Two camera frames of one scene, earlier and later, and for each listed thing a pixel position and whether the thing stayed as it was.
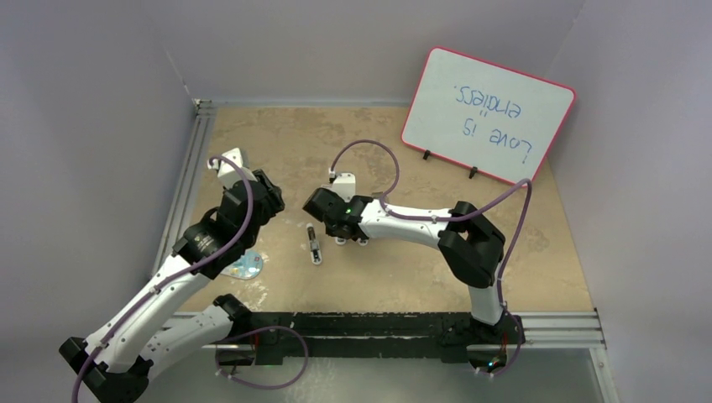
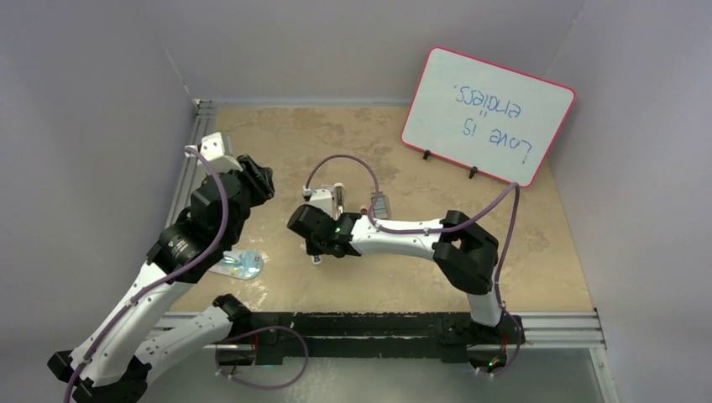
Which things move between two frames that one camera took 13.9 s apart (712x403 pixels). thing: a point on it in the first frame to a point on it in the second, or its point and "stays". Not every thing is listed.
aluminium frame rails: [536, 330] stays
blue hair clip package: [248, 267] stays
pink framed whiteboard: [485, 117] stays
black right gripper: [329, 231] to [314, 249]
